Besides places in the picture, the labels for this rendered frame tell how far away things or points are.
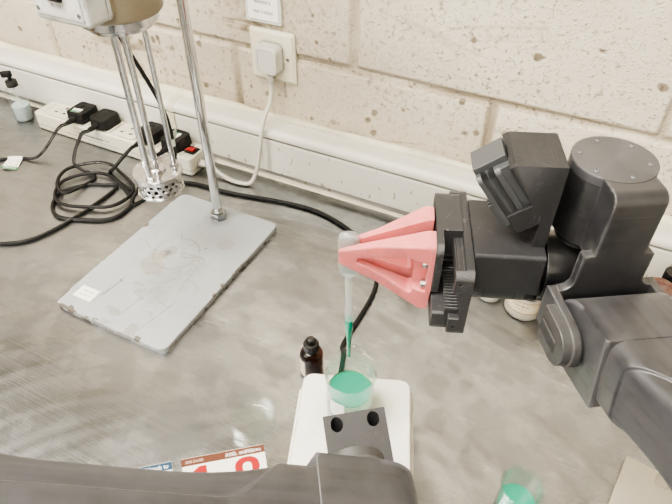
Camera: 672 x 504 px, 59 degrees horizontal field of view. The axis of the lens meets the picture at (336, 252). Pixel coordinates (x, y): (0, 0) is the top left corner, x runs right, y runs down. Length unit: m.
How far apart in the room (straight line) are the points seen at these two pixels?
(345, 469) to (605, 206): 0.24
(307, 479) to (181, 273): 0.67
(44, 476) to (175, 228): 0.78
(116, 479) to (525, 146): 0.31
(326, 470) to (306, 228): 0.73
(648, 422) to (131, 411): 0.59
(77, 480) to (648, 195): 0.35
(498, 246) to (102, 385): 0.56
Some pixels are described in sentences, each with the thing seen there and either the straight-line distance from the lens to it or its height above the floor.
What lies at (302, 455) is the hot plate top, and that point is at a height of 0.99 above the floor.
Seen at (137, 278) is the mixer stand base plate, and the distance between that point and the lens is 0.94.
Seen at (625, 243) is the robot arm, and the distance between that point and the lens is 0.44.
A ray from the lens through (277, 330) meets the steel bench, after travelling 0.84.
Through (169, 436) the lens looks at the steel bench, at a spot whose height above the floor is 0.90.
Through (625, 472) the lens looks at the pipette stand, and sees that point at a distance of 0.78.
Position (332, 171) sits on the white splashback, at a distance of 1.02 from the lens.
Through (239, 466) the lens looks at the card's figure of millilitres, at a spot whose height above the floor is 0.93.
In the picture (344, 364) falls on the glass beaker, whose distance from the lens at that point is 0.63.
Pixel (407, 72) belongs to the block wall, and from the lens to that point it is 0.93.
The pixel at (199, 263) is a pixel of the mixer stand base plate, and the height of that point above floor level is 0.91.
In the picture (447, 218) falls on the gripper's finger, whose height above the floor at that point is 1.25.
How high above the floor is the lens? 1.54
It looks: 42 degrees down
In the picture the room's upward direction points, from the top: straight up
